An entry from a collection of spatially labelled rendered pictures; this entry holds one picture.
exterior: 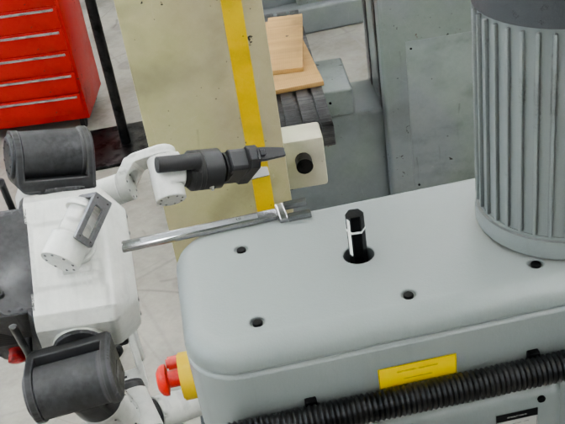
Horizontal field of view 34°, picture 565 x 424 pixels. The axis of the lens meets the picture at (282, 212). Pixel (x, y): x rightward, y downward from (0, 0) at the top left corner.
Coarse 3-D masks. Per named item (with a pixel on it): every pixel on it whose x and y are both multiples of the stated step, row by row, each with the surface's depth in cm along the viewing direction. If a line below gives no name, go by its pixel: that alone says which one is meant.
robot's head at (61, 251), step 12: (72, 204) 153; (84, 204) 152; (72, 216) 152; (96, 216) 154; (60, 228) 151; (72, 228) 151; (48, 240) 151; (60, 240) 149; (72, 240) 150; (48, 252) 149; (60, 252) 148; (72, 252) 149; (84, 252) 152; (60, 264) 152; (72, 264) 150
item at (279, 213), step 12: (276, 204) 121; (288, 204) 120; (300, 204) 121; (240, 216) 119; (252, 216) 119; (264, 216) 119; (276, 216) 118; (288, 216) 118; (300, 216) 118; (192, 228) 118; (204, 228) 118; (216, 228) 118; (228, 228) 118; (132, 240) 118; (144, 240) 118; (156, 240) 117; (168, 240) 117; (180, 240) 118
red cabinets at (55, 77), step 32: (0, 0) 533; (32, 0) 534; (64, 0) 550; (0, 32) 544; (32, 32) 545; (64, 32) 546; (0, 64) 554; (32, 64) 555; (64, 64) 556; (0, 96) 566; (32, 96) 566; (64, 96) 567; (96, 96) 600; (0, 128) 579
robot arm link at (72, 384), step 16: (96, 352) 154; (48, 368) 153; (64, 368) 152; (80, 368) 152; (96, 368) 151; (48, 384) 151; (64, 384) 151; (80, 384) 151; (96, 384) 151; (48, 400) 151; (64, 400) 151; (80, 400) 151; (96, 400) 152; (48, 416) 152; (80, 416) 159; (96, 416) 158
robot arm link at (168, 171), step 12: (156, 156) 191; (168, 156) 191; (180, 156) 192; (192, 156) 193; (156, 168) 191; (168, 168) 191; (180, 168) 192; (192, 168) 194; (204, 168) 196; (156, 180) 194; (168, 180) 193; (180, 180) 194; (192, 180) 196; (204, 180) 197; (156, 192) 193; (168, 192) 192; (180, 192) 193; (168, 204) 197
